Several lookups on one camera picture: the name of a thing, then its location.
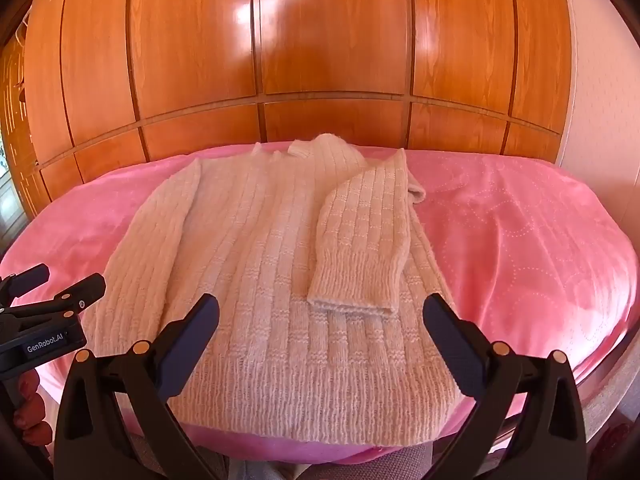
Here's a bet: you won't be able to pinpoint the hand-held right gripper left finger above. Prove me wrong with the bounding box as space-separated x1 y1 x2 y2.
54 293 221 480

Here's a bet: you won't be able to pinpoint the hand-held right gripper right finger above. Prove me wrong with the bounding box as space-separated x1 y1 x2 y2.
422 293 587 480

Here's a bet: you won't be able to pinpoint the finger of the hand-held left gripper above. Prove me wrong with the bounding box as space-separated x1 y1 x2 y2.
10 273 107 323
0 263 51 307

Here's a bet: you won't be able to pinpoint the cream knitted sweater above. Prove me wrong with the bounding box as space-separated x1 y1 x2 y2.
80 133 463 448

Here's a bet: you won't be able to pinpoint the person's left hand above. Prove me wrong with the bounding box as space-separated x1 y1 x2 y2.
12 367 48 443

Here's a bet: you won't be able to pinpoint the pink blanket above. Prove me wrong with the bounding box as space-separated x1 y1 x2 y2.
0 141 640 463

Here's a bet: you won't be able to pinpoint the person's grey trousers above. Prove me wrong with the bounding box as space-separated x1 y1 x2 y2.
227 442 433 480

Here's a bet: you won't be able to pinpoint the glossy wooden wardrobe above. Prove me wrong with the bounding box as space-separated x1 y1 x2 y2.
10 0 574 221

